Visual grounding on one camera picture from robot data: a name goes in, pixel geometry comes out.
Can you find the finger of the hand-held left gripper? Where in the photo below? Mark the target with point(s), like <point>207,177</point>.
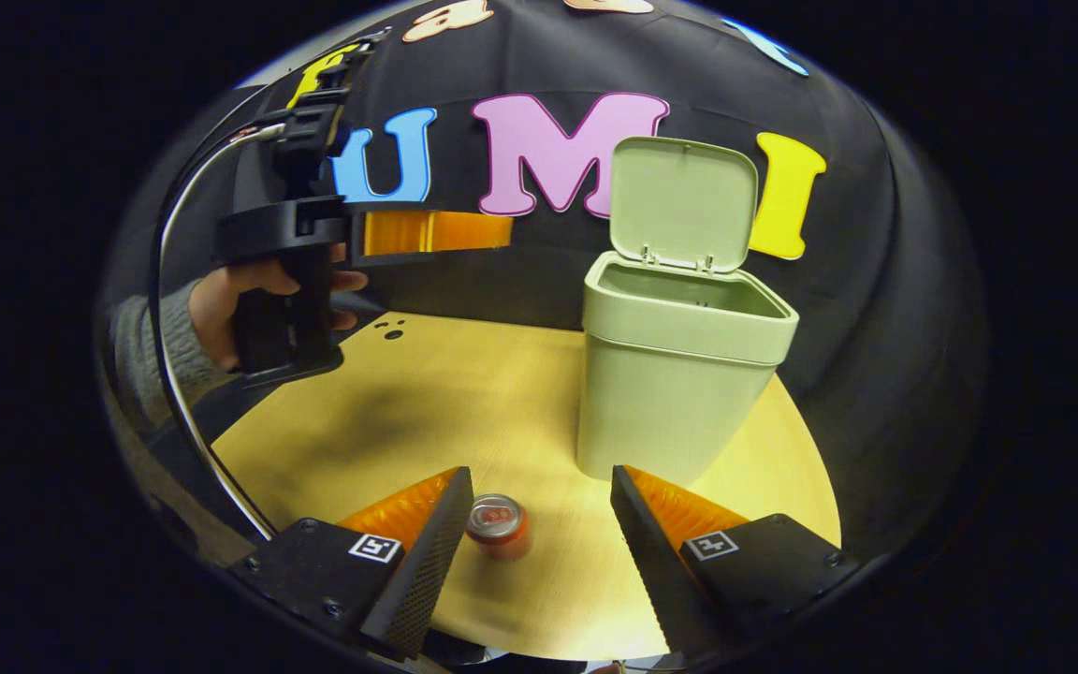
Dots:
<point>427,232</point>

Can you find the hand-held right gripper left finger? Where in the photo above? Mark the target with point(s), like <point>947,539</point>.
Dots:
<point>422,571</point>

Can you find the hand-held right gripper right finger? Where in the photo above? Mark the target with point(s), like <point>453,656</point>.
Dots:
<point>656,571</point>

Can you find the red pop can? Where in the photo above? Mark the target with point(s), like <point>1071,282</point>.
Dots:
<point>498,526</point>

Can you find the light green garbage bin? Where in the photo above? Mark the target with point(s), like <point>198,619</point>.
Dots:
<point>661,393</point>

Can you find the wooden desktop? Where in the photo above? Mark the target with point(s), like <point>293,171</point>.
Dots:
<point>464,402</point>

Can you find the black backdrop cloth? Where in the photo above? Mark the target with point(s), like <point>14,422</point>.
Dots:
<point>876,281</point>

